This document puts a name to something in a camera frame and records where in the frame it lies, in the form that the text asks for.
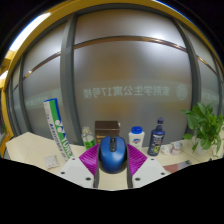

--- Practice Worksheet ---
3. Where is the brown cardboard box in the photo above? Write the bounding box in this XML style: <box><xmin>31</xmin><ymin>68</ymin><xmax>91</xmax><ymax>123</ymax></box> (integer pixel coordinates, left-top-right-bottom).
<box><xmin>94</xmin><ymin>120</ymin><xmax>121</xmax><ymax>145</ymax></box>

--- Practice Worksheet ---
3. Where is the clear bottle with green label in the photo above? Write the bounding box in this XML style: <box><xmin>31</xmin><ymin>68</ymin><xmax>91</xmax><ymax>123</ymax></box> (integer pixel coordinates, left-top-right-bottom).
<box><xmin>81</xmin><ymin>126</ymin><xmax>97</xmax><ymax>150</ymax></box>

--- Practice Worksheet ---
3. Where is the small crumpled white wrapper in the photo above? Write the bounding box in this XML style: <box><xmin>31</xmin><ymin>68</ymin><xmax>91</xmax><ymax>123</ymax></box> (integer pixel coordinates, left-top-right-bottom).
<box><xmin>160</xmin><ymin>143</ymin><xmax>172</xmax><ymax>155</ymax></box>

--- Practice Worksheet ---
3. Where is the blue and black computer mouse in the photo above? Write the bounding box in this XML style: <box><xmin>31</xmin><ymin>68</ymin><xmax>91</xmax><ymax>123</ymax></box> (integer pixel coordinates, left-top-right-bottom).
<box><xmin>98</xmin><ymin>135</ymin><xmax>129</xmax><ymax>175</ymax></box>

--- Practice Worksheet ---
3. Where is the white bottle with blue cap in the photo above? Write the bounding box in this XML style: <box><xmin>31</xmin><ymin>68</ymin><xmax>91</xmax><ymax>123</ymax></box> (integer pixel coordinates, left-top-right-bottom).
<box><xmin>128</xmin><ymin>125</ymin><xmax>146</xmax><ymax>153</ymax></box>

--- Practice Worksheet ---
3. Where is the small pink round jar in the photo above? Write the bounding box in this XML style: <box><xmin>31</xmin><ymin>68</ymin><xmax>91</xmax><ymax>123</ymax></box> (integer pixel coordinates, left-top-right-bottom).
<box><xmin>170</xmin><ymin>140</ymin><xmax>184</xmax><ymax>156</ymax></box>

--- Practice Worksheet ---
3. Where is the white green shuttlecock tube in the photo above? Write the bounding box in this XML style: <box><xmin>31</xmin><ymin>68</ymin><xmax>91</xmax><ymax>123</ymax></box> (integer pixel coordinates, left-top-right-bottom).
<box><xmin>43</xmin><ymin>97</ymin><xmax>75</xmax><ymax>160</ymax></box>

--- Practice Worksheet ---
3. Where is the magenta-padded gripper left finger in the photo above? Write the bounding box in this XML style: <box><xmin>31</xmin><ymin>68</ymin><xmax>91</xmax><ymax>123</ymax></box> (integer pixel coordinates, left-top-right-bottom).
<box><xmin>56</xmin><ymin>143</ymin><xmax>101</xmax><ymax>190</ymax></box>

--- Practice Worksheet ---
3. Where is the green potted plant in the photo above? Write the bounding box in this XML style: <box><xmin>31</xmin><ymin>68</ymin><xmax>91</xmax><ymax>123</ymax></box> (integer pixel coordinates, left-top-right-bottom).
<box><xmin>180</xmin><ymin>102</ymin><xmax>224</xmax><ymax>158</ymax></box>

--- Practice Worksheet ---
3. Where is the dark blue pump bottle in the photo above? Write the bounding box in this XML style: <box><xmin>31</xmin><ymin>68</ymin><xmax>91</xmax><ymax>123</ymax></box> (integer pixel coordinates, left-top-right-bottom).
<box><xmin>147</xmin><ymin>116</ymin><xmax>166</xmax><ymax>157</ymax></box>

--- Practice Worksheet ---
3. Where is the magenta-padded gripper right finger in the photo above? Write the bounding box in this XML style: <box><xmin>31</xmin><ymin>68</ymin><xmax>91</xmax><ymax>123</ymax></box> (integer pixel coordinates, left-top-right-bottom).
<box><xmin>125</xmin><ymin>143</ymin><xmax>171</xmax><ymax>190</ymax></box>

